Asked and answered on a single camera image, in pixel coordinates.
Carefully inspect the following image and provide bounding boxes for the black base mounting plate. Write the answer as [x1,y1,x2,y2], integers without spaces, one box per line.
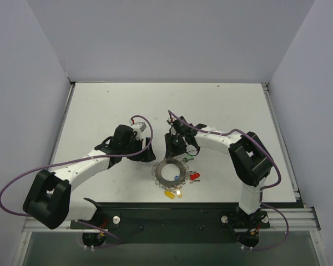
[70,203,270,244]

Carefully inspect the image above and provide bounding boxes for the aluminium front rail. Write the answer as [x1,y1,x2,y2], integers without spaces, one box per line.
[22,206,322,233]

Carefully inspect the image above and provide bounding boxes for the red key tag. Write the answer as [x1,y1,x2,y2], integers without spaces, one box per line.
[189,172,200,183]

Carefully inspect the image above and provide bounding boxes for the steel key organiser ring disc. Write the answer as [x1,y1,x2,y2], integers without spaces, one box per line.
[152,157,191,190]

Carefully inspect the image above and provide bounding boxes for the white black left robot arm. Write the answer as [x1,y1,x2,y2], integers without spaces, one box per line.
[23,122,156,229]

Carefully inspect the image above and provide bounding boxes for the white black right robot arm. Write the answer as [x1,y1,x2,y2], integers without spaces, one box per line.
[164,117,273,215]

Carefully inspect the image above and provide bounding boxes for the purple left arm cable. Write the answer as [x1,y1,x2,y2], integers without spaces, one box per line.
[0,115,153,249]

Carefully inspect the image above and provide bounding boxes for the yellow key tag upper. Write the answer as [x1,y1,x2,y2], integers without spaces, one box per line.
[164,191,175,200]

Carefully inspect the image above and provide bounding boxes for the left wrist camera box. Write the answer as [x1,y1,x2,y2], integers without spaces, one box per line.
[131,122,147,134]

